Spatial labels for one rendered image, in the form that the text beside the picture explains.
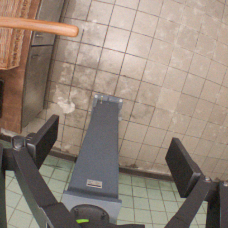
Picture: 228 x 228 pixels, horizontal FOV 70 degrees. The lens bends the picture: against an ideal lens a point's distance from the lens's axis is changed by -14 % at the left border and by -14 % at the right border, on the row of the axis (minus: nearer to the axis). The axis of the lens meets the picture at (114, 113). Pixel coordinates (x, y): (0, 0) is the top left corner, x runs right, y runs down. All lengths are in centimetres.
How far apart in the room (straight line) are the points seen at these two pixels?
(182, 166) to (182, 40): 160
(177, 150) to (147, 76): 150
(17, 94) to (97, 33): 84
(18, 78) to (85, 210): 89
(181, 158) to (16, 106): 120
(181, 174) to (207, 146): 199
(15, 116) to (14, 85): 21
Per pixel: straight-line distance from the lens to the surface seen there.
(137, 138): 187
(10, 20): 52
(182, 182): 18
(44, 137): 17
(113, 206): 67
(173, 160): 21
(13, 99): 130
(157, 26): 169
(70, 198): 67
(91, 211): 66
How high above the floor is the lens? 164
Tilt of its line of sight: 70 degrees down
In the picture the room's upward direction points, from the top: 177 degrees counter-clockwise
